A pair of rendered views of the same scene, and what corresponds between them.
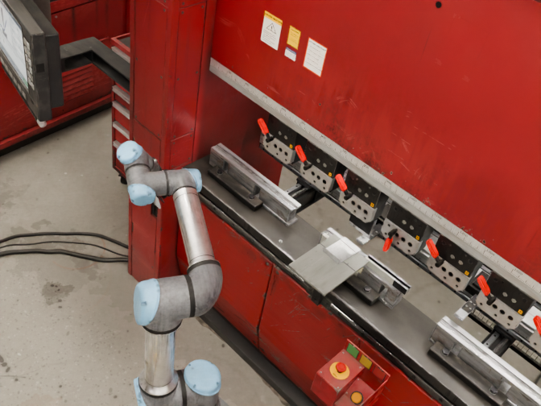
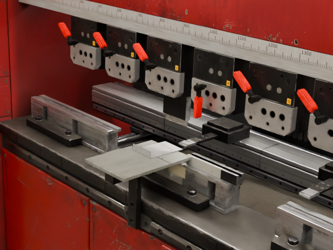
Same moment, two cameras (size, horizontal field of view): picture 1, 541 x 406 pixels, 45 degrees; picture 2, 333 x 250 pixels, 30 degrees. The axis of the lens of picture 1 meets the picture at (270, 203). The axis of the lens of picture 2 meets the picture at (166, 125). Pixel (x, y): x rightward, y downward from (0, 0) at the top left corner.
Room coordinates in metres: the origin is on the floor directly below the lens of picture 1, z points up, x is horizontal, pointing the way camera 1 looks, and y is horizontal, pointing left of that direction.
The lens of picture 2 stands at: (0.01, -0.63, 1.71)
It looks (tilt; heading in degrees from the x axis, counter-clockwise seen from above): 19 degrees down; 10
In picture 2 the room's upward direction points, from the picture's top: 2 degrees clockwise
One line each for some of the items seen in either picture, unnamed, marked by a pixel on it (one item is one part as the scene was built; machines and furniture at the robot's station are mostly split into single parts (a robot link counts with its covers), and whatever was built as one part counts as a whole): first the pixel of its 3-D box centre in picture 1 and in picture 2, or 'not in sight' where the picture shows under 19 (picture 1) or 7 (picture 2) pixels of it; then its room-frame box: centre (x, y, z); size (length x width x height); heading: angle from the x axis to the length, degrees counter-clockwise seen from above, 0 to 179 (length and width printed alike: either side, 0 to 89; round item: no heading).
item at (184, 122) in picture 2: (361, 221); (176, 107); (1.80, -0.35, 1.13); 0.10 x 0.02 x 0.10; 53
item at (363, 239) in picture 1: (379, 226); (210, 133); (1.92, -0.45, 1.01); 0.26 x 0.12 x 0.05; 143
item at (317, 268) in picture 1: (328, 263); (138, 159); (1.68, -0.26, 1.00); 0.26 x 0.18 x 0.01; 143
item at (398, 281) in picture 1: (386, 274); (214, 168); (1.70, -0.49, 0.99); 0.20 x 0.03 x 0.03; 53
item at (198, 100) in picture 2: (390, 240); (199, 100); (1.66, -0.44, 1.20); 0.04 x 0.02 x 0.10; 143
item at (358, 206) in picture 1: (365, 192); (172, 65); (1.81, -0.33, 1.26); 0.15 x 0.09 x 0.17; 53
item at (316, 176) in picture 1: (324, 163); (130, 52); (1.93, -0.17, 1.26); 0.15 x 0.09 x 0.17; 53
